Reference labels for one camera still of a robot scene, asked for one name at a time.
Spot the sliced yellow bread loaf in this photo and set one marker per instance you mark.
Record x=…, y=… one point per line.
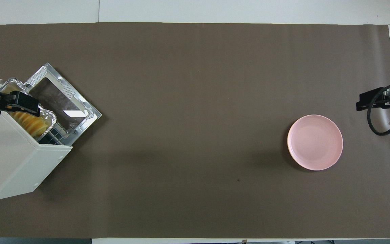
x=32, y=123

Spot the aluminium foil tray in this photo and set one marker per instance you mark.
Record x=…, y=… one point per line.
x=48, y=118

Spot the cream toaster oven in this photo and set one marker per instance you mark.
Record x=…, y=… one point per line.
x=8, y=159

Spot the pink round plate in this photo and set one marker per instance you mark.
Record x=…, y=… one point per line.
x=315, y=142

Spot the brown table mat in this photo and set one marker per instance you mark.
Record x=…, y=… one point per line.
x=195, y=135

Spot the glass oven door metal frame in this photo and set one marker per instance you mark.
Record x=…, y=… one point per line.
x=51, y=91

